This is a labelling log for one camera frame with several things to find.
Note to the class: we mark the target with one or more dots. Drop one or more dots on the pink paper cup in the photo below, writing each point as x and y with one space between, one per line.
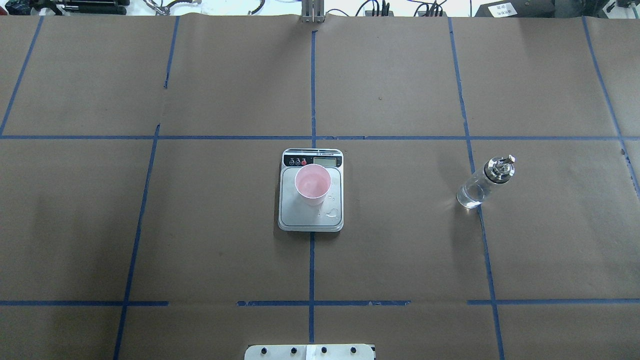
312 182

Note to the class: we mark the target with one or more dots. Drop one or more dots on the glass sauce bottle steel cap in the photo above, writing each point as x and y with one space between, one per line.
495 173

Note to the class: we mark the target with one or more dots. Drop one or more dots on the silver digital kitchen scale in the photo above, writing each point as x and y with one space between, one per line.
293 213

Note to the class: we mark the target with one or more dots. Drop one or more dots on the black box with label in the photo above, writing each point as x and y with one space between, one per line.
517 9

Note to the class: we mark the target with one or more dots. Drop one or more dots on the black tripod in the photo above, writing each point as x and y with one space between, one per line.
93 7

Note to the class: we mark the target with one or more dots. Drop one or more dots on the aluminium frame post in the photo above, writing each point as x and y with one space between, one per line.
312 11

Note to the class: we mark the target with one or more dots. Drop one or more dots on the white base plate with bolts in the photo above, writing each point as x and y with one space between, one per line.
332 351

